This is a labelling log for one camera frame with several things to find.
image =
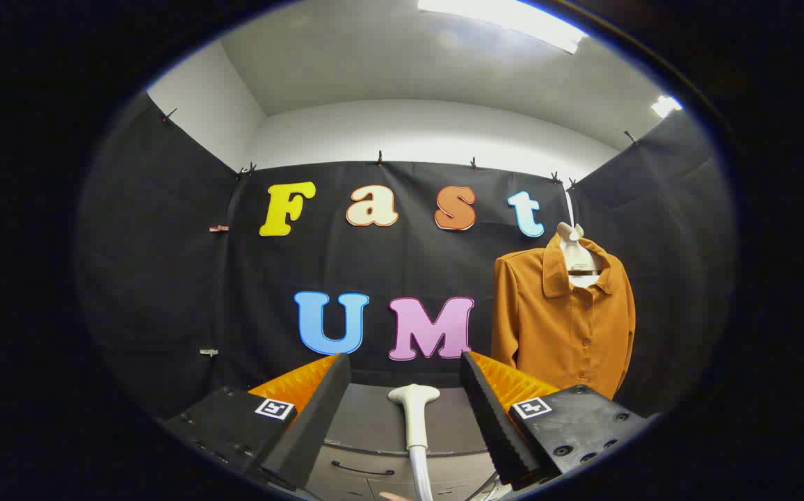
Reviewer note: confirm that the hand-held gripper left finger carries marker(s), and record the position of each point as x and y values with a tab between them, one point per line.
318	410

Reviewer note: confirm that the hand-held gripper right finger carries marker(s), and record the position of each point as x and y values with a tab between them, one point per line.
489	410

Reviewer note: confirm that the white garment steamer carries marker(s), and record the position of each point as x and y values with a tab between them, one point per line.
414	417

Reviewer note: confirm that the orange button-up shirt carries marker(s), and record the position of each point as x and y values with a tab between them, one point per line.
555	327

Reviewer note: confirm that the silver clip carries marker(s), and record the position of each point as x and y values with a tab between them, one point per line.
208	352

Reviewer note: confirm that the small ceiling light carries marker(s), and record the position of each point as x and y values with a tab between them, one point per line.
665	106

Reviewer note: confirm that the long ceiling light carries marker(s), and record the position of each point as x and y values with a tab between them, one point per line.
506	17

